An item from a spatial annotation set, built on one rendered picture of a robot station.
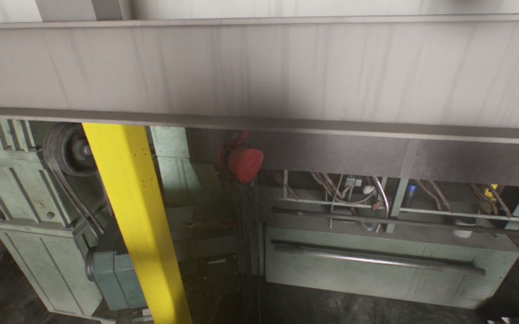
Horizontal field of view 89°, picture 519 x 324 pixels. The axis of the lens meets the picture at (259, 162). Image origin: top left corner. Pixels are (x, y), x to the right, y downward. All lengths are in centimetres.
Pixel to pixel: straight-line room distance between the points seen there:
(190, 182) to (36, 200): 86
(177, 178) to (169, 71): 144
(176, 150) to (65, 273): 106
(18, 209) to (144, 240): 132
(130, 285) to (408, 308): 190
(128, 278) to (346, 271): 145
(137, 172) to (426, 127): 66
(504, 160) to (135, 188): 180
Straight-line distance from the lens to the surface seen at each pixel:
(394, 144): 167
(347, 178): 178
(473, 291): 253
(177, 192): 209
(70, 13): 68
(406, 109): 61
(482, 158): 188
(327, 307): 229
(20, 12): 143
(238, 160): 105
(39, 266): 232
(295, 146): 161
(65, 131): 161
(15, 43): 85
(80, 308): 249
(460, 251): 221
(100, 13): 66
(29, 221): 210
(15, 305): 294
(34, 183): 186
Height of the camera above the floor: 190
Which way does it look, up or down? 29 degrees down
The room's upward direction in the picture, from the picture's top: 1 degrees counter-clockwise
